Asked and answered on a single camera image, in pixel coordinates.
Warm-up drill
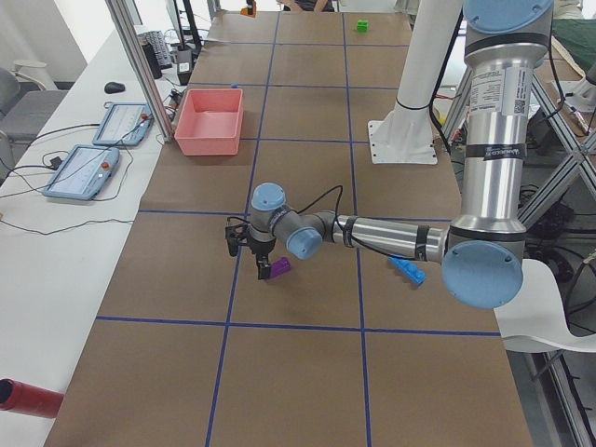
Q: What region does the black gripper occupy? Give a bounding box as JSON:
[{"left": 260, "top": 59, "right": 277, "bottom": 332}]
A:
[{"left": 251, "top": 239, "right": 276, "bottom": 280}]

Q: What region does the purple toy block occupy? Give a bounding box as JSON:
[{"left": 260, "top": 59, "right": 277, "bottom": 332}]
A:
[{"left": 268, "top": 257, "right": 292, "bottom": 280}]

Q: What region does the long blue toy block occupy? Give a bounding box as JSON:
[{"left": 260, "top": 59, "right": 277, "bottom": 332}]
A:
[{"left": 388, "top": 256, "right": 427, "bottom": 286}]

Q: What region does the green toy block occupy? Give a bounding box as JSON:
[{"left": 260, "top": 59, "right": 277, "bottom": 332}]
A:
[{"left": 356, "top": 19, "right": 370, "bottom": 33}]

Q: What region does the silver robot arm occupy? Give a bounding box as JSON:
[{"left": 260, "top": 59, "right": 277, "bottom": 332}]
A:
[{"left": 246, "top": 1, "right": 553, "bottom": 308}]

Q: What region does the pink plastic box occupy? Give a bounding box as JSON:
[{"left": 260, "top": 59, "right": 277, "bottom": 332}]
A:
[{"left": 174, "top": 88, "right": 244, "bottom": 156}]

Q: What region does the upper blue teach pendant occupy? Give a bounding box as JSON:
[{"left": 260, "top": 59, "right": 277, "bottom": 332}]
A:
[{"left": 92, "top": 102, "right": 153, "bottom": 147}]

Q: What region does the blue teach pendant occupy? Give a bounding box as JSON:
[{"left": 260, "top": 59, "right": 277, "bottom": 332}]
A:
[
  {"left": 92, "top": 102, "right": 153, "bottom": 147},
  {"left": 42, "top": 144, "right": 120, "bottom": 201}
]

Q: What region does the lower blue teach pendant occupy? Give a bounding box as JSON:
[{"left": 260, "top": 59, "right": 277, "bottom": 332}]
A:
[{"left": 42, "top": 144, "right": 120, "bottom": 201}]

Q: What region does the black computer mouse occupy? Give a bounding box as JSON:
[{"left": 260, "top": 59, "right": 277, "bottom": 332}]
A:
[{"left": 104, "top": 81, "right": 126, "bottom": 94}]

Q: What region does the black keyboard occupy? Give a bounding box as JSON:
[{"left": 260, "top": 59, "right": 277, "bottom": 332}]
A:
[{"left": 139, "top": 31, "right": 172, "bottom": 69}]

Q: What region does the red cylinder bottle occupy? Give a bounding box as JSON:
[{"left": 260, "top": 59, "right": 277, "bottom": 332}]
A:
[{"left": 1, "top": 378, "right": 64, "bottom": 418}]

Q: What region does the grey office chair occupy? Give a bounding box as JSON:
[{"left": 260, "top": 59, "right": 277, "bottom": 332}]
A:
[{"left": 1, "top": 60, "right": 67, "bottom": 181}]

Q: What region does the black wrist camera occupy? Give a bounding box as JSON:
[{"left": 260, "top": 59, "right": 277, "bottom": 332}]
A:
[{"left": 224, "top": 216, "right": 250, "bottom": 257}]

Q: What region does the black camera cable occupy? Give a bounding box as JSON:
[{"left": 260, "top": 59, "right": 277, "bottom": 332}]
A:
[{"left": 227, "top": 184, "right": 420, "bottom": 262}]

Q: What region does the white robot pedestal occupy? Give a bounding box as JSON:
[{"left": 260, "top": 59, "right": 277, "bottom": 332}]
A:
[{"left": 368, "top": 0, "right": 463, "bottom": 165}]

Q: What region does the aluminium frame post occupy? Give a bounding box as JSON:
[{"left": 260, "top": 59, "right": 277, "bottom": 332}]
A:
[{"left": 105, "top": 0, "right": 173, "bottom": 142}]

